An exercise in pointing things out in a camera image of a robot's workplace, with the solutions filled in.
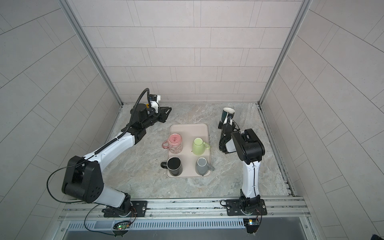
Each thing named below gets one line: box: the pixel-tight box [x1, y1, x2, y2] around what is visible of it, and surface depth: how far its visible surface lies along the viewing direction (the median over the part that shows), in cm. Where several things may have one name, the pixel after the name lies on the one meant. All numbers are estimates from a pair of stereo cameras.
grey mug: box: [196, 157, 215, 176], surface depth 79 cm
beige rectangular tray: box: [167, 123, 211, 177], surface depth 92 cm
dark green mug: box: [221, 107, 235, 123], surface depth 101 cm
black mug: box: [160, 156, 183, 177], surface depth 79 cm
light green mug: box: [192, 137, 211, 156], surface depth 88 cm
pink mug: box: [162, 133, 183, 155], surface depth 86 cm
